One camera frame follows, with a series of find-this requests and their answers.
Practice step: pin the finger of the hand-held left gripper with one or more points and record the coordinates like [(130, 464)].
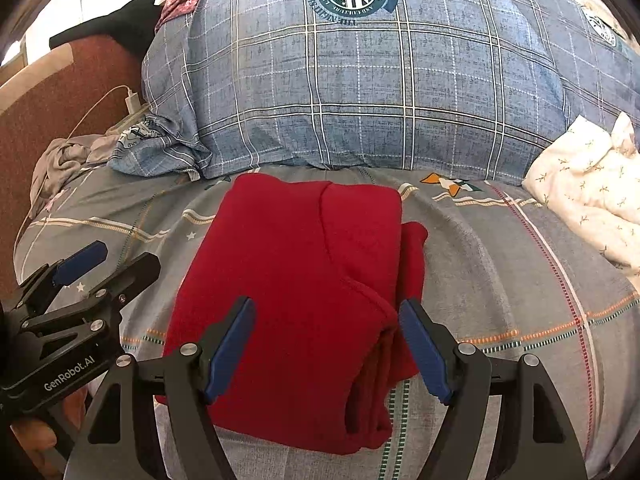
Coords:
[(80, 262), (127, 277)]

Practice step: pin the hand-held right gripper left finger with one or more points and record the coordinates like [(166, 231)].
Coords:
[(227, 355)]

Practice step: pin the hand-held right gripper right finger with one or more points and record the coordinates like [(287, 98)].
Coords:
[(425, 355)]

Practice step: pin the red sweater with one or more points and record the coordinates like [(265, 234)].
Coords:
[(300, 260)]

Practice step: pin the person's left hand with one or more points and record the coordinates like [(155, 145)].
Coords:
[(32, 437)]

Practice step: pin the grey patterned bed sheet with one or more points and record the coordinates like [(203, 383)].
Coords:
[(500, 290)]

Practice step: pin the grey crumpled cloth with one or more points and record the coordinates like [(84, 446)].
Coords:
[(70, 160)]

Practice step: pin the brown red headboard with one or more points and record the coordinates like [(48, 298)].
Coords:
[(65, 95)]

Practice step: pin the white phone charger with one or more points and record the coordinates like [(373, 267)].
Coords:
[(134, 102)]

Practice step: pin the white floral cloth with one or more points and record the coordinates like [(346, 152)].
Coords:
[(585, 180)]

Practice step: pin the black cloth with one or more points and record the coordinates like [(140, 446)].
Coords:
[(132, 22)]

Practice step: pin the blue plaid pillow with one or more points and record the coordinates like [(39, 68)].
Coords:
[(375, 90)]

